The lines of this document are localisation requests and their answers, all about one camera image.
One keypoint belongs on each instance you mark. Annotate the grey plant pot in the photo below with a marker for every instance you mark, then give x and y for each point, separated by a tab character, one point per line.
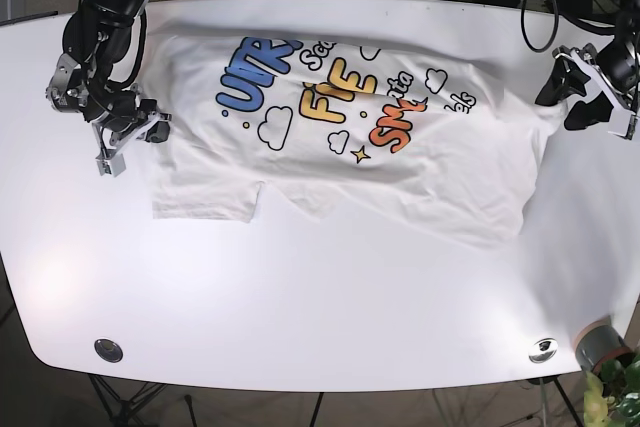
599	342

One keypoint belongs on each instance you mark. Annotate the white printed T-shirt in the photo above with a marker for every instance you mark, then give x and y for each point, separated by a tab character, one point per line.
434	143

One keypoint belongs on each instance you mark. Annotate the green potted plant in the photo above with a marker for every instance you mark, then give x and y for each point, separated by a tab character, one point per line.
611	397

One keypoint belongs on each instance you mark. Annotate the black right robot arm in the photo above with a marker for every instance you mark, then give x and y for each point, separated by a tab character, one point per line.
110	26

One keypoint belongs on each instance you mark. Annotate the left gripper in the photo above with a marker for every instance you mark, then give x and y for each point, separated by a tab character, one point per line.
619	61

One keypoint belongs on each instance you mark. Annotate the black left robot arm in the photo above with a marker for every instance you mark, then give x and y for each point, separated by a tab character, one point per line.
604	82

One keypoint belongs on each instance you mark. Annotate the silver table grommet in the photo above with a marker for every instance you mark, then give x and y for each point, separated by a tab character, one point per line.
108	350
542	350

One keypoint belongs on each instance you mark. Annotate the right silver table grommet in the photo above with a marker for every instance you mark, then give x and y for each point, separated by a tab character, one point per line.
542	350

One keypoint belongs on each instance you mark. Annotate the left silver table grommet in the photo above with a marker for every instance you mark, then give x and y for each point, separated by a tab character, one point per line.
108	350

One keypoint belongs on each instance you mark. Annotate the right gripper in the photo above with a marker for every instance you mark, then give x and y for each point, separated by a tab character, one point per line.
115	109

